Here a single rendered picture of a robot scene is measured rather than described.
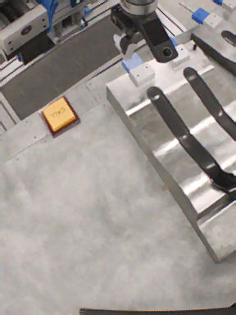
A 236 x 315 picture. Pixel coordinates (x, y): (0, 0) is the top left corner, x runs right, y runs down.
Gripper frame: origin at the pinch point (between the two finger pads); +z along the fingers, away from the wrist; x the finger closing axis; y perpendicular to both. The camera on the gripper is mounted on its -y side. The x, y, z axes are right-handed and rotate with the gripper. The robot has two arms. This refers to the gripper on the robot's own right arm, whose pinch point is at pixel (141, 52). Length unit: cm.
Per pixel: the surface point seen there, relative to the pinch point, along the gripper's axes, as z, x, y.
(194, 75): 12.4, -11.6, -6.9
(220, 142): 9.9, -5.8, -24.5
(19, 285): 21, 53, -27
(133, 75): 9.2, 2.1, -0.5
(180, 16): 101, -61, 51
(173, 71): 11.9, -7.4, -3.5
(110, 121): 20.9, 10.8, -3.8
